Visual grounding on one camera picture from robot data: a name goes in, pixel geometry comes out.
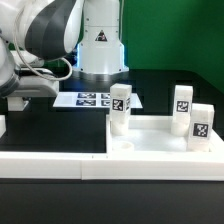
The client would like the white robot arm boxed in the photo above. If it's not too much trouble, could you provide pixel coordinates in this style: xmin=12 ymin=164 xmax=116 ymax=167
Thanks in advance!
xmin=0 ymin=0 xmax=128 ymax=97

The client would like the white square table top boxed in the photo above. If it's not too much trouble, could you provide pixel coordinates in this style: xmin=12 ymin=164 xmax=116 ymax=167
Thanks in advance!
xmin=106 ymin=115 xmax=224 ymax=156

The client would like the white marker sheet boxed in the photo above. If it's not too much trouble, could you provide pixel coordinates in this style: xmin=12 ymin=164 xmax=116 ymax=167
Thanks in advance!
xmin=53 ymin=92 xmax=142 ymax=108

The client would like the white U-shaped fence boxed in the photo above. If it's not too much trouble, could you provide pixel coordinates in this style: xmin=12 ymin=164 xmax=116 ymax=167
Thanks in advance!
xmin=0 ymin=114 xmax=224 ymax=181

